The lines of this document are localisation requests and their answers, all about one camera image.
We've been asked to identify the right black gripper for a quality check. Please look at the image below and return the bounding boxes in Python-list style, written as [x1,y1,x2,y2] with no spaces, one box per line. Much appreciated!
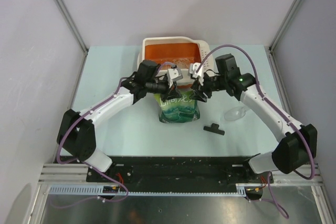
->
[189,72,227,103]

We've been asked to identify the green litter bag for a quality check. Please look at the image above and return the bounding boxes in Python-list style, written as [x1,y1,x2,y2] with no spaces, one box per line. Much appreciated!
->
[154,90,201,123]

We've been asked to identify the black bag clip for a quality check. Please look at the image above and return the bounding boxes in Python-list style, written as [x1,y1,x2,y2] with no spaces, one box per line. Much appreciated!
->
[203,123,225,135]

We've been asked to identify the clear plastic scoop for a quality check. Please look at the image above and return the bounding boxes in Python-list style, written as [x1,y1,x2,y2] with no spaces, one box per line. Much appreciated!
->
[224,106,249,122]

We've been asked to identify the orange and cream litter box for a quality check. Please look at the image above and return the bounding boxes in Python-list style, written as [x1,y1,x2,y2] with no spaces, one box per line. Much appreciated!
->
[137,36,210,89]

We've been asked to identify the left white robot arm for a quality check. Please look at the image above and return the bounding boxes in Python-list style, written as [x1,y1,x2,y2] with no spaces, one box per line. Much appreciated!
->
[57,60,183,182]

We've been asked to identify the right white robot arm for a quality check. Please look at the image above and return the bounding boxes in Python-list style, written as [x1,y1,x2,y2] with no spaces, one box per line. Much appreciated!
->
[188,54,317,183]

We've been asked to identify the beige cat litter granules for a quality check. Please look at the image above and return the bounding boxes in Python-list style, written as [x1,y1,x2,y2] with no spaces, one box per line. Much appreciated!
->
[163,58,195,69]

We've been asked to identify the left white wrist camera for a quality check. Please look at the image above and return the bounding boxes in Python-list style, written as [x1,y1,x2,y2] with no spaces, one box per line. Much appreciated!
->
[167,67,183,87]

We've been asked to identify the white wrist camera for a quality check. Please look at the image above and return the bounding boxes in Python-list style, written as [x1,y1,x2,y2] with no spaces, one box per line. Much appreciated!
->
[167,67,183,87]
[188,62,204,85]

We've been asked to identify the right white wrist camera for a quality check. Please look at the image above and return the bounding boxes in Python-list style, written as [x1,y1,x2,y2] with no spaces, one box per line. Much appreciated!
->
[188,62,204,85]

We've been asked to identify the right aluminium frame post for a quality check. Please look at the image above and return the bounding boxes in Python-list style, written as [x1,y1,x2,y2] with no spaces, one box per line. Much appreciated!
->
[269,0,320,51]

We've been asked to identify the aluminium frame post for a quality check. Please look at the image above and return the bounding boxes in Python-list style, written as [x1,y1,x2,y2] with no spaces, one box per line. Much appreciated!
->
[269,0,320,51]
[38,0,89,53]

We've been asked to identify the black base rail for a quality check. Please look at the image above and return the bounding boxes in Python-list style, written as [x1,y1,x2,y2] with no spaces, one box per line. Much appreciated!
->
[86,155,274,193]

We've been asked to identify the white slotted cable duct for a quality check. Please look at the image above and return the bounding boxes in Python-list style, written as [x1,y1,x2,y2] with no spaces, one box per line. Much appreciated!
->
[49,184,261,197]

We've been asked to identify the aluminium side rail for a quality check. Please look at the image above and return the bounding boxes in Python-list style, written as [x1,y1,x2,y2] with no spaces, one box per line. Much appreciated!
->
[265,46,335,223]

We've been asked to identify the left aluminium frame post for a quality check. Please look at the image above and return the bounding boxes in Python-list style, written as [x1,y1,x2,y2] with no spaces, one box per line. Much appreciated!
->
[38,0,89,53]

